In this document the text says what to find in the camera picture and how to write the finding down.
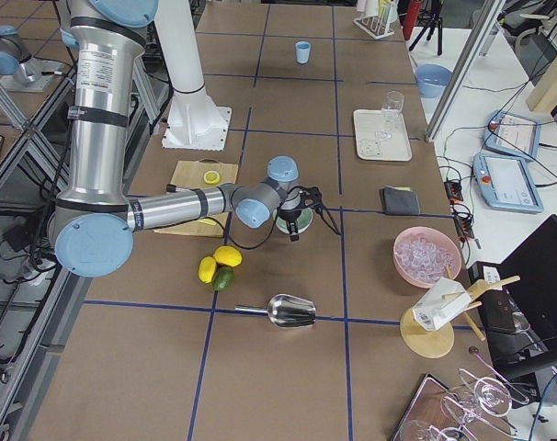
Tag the white carton box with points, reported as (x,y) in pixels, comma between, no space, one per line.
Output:
(441,304)

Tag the yellow lemon upper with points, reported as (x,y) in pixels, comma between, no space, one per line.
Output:
(228,256)

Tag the yellow lemon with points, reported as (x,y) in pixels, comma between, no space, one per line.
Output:
(207,269)
(228,256)

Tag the pink bowl with ice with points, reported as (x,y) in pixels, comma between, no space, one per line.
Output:
(423,255)

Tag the green lime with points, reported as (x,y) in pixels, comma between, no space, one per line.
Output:
(223,278)

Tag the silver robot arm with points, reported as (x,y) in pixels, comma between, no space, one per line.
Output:
(94,223)
(20,71)

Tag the cream plastic tray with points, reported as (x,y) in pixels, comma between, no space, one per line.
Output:
(372,145)

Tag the white wire cup rack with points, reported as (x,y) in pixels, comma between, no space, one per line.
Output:
(376,17)

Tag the wooden mug tree stand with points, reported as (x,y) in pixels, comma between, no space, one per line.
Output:
(438,343)

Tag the blue bowl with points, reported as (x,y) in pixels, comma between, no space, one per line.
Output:
(432,79)

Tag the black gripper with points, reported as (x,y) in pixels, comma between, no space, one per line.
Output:
(289,214)

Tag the yellow plastic knife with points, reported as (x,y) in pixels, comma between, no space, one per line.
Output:
(207,221)

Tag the aluminium frame post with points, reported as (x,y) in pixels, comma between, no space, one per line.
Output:
(488,16)

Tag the black laptop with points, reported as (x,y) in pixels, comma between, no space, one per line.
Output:
(534,295)

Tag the lemon half slice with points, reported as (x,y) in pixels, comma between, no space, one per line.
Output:
(212,177)

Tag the wooden cutting board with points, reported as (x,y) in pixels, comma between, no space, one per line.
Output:
(189,174)

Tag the metal ice scoop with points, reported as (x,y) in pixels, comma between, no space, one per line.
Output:
(285,311)

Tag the small blue cup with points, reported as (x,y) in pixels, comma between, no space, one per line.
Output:
(302,51)

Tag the yellow lemon left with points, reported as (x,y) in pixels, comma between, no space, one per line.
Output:
(207,269)

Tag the lower teach pendant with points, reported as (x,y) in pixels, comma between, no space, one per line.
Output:
(505,183)

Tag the green ceramic bowl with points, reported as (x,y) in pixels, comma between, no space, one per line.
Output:
(303,222)

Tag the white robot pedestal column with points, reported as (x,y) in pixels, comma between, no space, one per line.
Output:
(194,121)

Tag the dark metal tray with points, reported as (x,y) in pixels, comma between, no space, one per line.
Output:
(425,405)

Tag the black tripod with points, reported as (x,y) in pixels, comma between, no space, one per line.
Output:
(431,21)

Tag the upturned wine glasses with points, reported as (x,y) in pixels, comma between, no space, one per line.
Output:
(479,406)

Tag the red cylinder bottle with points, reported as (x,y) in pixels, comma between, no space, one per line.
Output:
(410,18)

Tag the upper teach pendant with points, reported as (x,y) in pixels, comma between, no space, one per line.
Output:
(511,134)

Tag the teach pendant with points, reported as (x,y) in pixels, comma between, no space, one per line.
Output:
(511,134)
(505,183)

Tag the clear wine glass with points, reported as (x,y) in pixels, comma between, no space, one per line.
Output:
(391,110)

